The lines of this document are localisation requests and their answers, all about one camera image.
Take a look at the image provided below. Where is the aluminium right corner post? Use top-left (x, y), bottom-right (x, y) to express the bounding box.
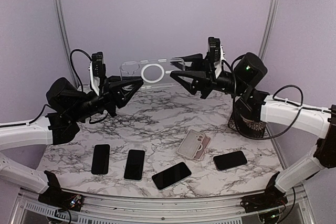
top-left (259, 0), bottom-right (279, 61)

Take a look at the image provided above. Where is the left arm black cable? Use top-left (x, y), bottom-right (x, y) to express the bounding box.
top-left (27, 48), bottom-right (111, 126)

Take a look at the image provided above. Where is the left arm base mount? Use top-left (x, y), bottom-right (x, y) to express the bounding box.
top-left (38, 171), bottom-right (83, 212)

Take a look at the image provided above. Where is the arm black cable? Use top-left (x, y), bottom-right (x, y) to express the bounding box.
top-left (223, 60), bottom-right (305, 140)
top-left (27, 48), bottom-right (111, 126)

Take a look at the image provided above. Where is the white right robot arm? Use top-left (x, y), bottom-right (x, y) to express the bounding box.
top-left (170, 52), bottom-right (335, 207)

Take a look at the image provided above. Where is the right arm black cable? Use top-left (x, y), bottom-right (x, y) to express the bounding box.
top-left (223, 60), bottom-right (305, 140)

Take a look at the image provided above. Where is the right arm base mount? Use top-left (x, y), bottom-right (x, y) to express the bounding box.
top-left (240, 172), bottom-right (288, 213)

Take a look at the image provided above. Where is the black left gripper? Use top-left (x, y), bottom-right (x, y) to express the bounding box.
top-left (68, 74), bottom-right (144, 122)

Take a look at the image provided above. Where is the pink phone case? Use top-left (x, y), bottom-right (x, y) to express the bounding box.
top-left (193, 136), bottom-right (211, 161)

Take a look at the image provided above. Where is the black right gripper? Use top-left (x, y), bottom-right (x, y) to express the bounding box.
top-left (171, 52), bottom-right (248, 98)

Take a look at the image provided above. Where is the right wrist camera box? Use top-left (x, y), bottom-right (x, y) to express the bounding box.
top-left (207, 37), bottom-right (225, 79)

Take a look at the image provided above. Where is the clear magsafe phone case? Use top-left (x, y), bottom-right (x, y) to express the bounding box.
top-left (120, 58), bottom-right (185, 86)

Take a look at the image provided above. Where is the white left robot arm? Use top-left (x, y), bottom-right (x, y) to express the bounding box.
top-left (1, 76), bottom-right (143, 206)

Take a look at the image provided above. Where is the aluminium corner post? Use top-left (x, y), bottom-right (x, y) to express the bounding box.
top-left (54, 0), bottom-right (79, 87)
top-left (259, 0), bottom-right (279, 61)

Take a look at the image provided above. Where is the aluminium front rail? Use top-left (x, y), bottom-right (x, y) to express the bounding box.
top-left (9, 186), bottom-right (315, 223)

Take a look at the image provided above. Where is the aluminium left corner post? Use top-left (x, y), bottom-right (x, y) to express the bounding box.
top-left (54, 0), bottom-right (79, 87)

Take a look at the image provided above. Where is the black phone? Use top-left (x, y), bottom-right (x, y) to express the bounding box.
top-left (91, 144), bottom-right (110, 175)
top-left (152, 162), bottom-right (192, 190)
top-left (213, 151), bottom-right (247, 170)
top-left (123, 150), bottom-right (145, 181)

